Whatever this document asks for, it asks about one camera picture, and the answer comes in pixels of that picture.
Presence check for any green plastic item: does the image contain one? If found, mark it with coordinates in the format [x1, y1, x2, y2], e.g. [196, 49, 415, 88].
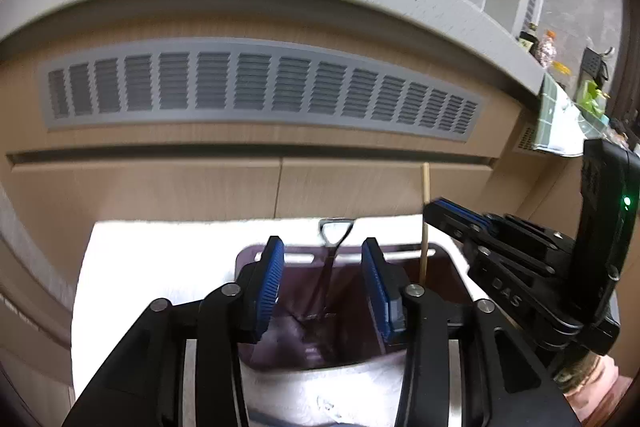
[575, 79, 612, 114]

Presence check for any orange-capped plastic bottle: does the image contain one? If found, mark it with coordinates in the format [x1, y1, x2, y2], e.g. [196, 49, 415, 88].
[537, 30, 558, 68]

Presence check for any small white vent grille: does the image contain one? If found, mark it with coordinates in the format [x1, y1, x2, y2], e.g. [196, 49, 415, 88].
[515, 126, 538, 152]

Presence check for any grey vent grille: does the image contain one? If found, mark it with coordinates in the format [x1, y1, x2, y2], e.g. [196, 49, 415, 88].
[37, 37, 487, 146]

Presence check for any dark glass bottle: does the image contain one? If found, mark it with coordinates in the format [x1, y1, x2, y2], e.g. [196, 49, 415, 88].
[517, 23, 540, 54]

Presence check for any white towel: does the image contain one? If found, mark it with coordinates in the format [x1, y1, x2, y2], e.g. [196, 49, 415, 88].
[71, 213, 483, 427]

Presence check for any black rack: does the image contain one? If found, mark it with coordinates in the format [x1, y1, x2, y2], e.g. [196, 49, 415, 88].
[580, 47, 616, 84]

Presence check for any purple plastic utensil bin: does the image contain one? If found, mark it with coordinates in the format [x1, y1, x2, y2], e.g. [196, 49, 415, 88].
[234, 243, 473, 372]

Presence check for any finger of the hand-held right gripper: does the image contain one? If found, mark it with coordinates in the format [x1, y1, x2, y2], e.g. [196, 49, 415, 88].
[433, 198, 578, 277]
[423, 206, 585, 347]

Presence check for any wooden chopstick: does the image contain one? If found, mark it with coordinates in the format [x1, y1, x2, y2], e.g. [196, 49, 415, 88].
[420, 162, 432, 284]

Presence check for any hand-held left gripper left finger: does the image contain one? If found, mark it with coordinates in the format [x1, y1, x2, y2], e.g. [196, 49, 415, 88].
[62, 235, 286, 427]

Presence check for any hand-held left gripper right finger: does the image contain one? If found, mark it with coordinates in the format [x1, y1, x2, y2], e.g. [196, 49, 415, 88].
[361, 237, 581, 427]

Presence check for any white wall vent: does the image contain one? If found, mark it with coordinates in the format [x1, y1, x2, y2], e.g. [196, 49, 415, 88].
[520, 0, 545, 30]

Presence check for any green checked cloth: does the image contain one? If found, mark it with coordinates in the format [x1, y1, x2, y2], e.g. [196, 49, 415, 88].
[531, 71, 587, 156]

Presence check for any metal shovel-shaped spoon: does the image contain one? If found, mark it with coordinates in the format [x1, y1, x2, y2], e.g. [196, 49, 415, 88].
[295, 217, 357, 358]

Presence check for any person's right forearm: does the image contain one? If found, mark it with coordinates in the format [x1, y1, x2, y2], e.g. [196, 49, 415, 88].
[552, 349, 623, 425]

